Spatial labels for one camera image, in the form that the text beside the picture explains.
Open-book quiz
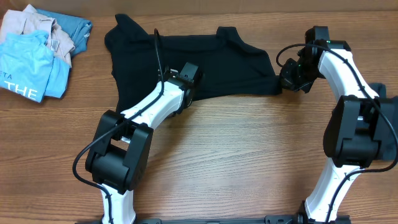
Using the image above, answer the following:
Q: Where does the black t-shirt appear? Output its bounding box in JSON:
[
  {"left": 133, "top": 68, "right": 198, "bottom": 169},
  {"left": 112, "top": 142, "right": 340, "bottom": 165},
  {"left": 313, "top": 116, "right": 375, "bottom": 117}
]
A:
[{"left": 104, "top": 14, "right": 282, "bottom": 112}]

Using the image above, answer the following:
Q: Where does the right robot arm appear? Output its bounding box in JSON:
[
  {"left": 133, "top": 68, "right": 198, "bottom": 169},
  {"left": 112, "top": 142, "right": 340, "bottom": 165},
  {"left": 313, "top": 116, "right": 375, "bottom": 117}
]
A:
[{"left": 266, "top": 26, "right": 397, "bottom": 223}]

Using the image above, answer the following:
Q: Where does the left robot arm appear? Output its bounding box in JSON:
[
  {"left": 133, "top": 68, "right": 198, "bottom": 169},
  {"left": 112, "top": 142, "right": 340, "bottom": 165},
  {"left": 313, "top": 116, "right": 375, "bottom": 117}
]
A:
[{"left": 85, "top": 63, "right": 202, "bottom": 223}]

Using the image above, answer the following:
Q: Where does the dark grey garment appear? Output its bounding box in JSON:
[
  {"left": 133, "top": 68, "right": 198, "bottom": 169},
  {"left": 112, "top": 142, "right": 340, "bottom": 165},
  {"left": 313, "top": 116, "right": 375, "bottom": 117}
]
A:
[{"left": 369, "top": 83, "right": 397, "bottom": 161}]

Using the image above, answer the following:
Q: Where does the dark blue folded garment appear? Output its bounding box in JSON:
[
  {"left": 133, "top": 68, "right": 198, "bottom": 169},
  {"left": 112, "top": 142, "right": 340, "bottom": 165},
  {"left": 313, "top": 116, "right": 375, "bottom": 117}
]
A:
[{"left": 37, "top": 9, "right": 93, "bottom": 57}]

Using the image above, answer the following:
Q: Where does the light blue printed t-shirt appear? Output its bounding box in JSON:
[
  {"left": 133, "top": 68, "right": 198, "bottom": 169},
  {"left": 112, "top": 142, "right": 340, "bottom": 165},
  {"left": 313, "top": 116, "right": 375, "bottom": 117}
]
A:
[{"left": 1, "top": 30, "right": 70, "bottom": 103}]

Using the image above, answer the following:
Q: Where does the beige folded shirt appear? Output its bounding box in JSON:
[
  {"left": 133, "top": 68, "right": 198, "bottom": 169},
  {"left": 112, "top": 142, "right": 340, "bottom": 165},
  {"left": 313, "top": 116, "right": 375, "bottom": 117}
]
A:
[{"left": 1, "top": 4, "right": 75, "bottom": 67}]

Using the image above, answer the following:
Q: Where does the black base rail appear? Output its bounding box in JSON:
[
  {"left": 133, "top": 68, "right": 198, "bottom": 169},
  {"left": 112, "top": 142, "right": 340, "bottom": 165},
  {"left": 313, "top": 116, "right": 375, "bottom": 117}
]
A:
[{"left": 74, "top": 214, "right": 352, "bottom": 224}]

